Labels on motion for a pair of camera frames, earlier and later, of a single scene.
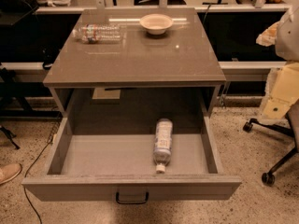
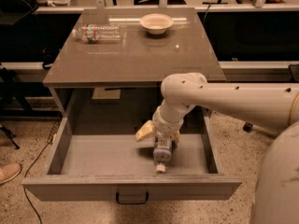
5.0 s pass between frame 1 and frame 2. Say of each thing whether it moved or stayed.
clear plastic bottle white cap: stayed
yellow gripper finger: moved
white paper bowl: stayed
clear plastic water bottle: stayed
